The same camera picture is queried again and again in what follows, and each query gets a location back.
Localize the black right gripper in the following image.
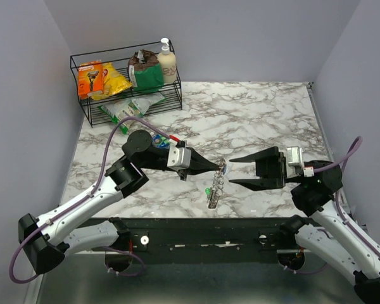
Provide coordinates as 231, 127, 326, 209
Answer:
229, 142, 305, 191

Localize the steel key ring organiser disc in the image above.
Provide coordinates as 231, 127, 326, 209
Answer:
207, 158, 227, 210

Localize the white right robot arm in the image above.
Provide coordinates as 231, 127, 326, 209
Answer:
232, 146, 380, 303

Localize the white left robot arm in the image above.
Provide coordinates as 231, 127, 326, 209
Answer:
18, 130, 220, 275

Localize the blue green sponge pack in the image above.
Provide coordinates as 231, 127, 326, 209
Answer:
153, 134, 170, 149

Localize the green white snack bag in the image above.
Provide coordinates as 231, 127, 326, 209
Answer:
98, 92, 165, 124

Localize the green brown coffee bag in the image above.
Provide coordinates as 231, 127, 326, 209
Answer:
128, 49, 164, 94

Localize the cream pump lotion bottle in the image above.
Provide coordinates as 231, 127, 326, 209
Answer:
157, 38, 177, 84

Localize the yellow chips bag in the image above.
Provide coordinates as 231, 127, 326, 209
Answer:
91, 62, 133, 101

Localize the orange razor box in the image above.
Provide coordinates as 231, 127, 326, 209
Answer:
77, 60, 104, 99

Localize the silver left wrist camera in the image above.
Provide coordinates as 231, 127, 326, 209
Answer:
167, 146, 191, 170

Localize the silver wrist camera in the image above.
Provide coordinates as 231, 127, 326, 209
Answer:
167, 146, 191, 170
286, 146, 304, 174

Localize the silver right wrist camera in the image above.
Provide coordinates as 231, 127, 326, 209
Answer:
286, 146, 304, 174

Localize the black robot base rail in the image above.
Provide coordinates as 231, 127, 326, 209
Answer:
111, 215, 315, 265

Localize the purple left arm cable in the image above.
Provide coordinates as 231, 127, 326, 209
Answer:
8, 116, 180, 284

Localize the black wire shelf rack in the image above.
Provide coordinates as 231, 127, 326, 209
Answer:
70, 38, 182, 126

